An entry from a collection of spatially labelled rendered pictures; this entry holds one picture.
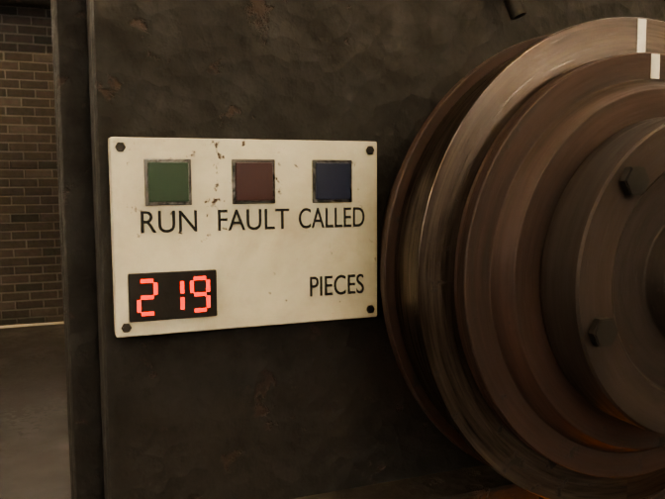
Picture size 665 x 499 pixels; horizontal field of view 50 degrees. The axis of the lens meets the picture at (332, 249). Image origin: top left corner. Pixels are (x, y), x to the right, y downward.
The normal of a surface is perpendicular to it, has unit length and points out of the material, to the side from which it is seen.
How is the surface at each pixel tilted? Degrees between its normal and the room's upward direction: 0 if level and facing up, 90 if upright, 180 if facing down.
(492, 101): 90
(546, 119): 90
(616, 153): 43
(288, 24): 90
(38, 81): 90
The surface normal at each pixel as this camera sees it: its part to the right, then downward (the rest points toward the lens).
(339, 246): 0.36, 0.08
